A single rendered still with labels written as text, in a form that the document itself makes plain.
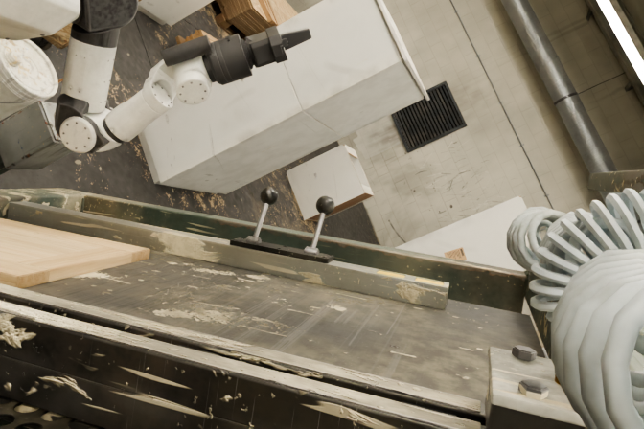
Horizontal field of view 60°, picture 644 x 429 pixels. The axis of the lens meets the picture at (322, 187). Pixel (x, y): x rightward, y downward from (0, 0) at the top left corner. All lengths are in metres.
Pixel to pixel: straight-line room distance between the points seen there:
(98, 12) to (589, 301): 1.08
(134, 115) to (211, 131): 2.31
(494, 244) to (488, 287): 3.23
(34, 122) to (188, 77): 0.58
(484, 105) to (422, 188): 1.59
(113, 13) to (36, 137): 0.50
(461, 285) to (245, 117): 2.39
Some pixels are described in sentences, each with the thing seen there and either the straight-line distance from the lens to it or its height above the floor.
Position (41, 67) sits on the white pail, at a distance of 2.77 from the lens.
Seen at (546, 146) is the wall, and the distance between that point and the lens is 9.01.
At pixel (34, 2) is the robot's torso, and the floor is 1.31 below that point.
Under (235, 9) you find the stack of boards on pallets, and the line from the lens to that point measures 6.45.
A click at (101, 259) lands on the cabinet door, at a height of 1.23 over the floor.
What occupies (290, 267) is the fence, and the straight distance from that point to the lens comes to 1.06.
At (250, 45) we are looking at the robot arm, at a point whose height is 1.54.
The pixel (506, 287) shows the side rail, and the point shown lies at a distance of 1.26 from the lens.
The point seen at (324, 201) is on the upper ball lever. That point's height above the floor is 1.54.
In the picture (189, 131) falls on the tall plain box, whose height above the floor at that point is 0.36.
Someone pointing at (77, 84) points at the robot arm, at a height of 1.19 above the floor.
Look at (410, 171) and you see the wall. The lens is 9.07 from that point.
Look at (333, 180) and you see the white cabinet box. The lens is 5.95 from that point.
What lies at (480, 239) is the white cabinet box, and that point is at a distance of 4.48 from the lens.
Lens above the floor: 1.82
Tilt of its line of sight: 15 degrees down
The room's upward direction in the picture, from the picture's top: 65 degrees clockwise
